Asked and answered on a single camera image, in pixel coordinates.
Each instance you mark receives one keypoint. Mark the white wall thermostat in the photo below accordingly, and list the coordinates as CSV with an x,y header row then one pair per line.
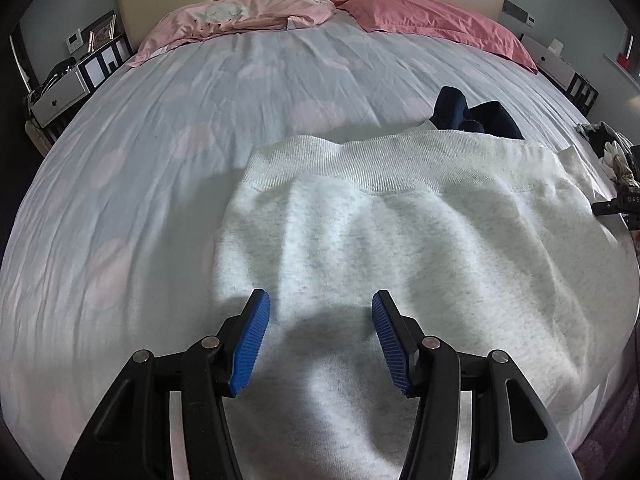
x,y
74,41

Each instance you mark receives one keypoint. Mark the grey polka dot bed sheet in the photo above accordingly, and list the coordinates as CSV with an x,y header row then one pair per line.
x,y
113,245

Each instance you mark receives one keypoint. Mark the white grey sweatshirt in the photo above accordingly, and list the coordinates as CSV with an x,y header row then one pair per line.
x,y
487,242

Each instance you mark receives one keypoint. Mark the framed photo on nightstand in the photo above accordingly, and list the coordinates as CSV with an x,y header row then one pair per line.
x,y
102,32

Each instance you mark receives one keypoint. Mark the light pink patterned pillow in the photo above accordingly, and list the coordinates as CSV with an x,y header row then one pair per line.
x,y
210,20

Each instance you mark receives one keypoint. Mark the white right nightstand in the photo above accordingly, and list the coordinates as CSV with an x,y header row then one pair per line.
x,y
570,82

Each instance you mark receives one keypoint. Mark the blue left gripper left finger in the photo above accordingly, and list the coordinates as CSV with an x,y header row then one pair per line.
x,y
240,339

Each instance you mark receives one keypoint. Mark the plain pink pillow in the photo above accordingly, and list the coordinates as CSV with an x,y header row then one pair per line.
x,y
441,20

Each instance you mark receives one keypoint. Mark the grey wall switch panel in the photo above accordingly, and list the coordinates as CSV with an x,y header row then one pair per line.
x,y
519,14

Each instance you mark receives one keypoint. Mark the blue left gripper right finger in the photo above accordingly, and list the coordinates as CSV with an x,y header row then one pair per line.
x,y
401,349

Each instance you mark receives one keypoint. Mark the white black left nightstand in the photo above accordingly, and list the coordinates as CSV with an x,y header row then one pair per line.
x,y
63,96

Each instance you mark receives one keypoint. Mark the grey clothes pile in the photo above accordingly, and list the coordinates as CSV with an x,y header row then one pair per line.
x,y
617,157

